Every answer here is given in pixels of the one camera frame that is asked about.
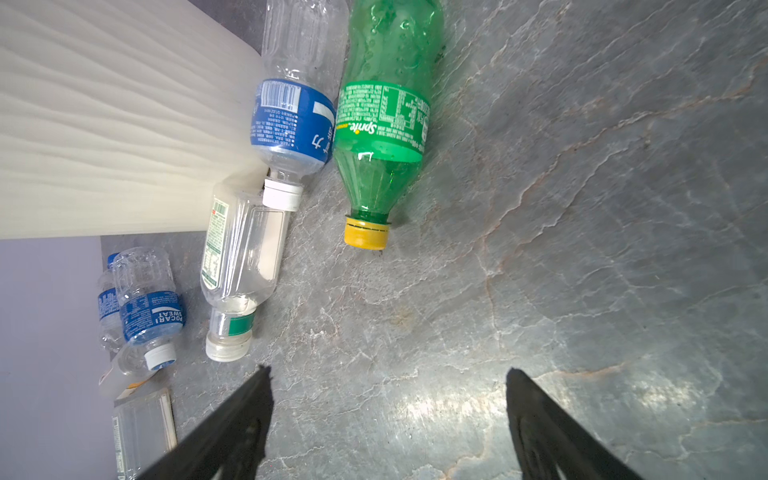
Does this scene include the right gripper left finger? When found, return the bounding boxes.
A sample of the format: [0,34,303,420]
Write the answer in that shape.
[140,365,274,479]

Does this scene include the cream plastic waste bin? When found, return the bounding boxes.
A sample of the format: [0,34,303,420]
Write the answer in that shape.
[1,1,267,239]

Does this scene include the clear bottle green label front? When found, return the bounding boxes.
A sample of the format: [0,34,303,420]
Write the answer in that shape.
[112,388,178,480]

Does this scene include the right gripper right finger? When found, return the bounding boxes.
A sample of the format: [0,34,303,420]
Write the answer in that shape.
[506,368,640,479]

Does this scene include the small bottle blue cap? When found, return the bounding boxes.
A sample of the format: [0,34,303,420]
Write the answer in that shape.
[97,253,125,355]

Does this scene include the green Sprite bottle yellow cap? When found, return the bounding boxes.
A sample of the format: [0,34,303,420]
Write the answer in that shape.
[333,1,444,251]

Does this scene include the small clear bottle lying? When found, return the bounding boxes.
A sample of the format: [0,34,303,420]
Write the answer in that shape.
[99,345,155,401]

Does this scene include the clear bottle green white label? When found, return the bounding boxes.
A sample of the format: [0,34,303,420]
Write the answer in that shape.
[200,182,290,363]

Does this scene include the Pocari bottle blue label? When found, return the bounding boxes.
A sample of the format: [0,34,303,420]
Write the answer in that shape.
[111,247,186,371]

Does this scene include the clear bottle blue label white cap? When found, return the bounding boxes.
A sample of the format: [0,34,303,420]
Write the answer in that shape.
[250,0,349,212]

